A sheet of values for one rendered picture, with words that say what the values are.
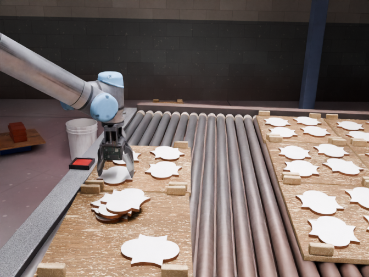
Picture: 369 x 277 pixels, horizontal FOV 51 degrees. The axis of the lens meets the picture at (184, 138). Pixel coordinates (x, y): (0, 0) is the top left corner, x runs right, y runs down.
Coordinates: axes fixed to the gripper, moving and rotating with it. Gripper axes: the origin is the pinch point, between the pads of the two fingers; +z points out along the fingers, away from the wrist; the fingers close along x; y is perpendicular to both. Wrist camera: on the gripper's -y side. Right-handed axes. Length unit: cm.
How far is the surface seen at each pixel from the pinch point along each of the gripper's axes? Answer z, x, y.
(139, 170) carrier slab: 1.1, 7.3, -5.8
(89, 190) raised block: -0.6, -6.1, 12.9
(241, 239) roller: 2, 39, 33
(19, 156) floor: 101, -144, -238
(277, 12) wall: -29, 158, -505
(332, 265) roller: 1, 59, 43
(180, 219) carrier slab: 0.1, 22.5, 26.2
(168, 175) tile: -0.1, 17.9, -0.6
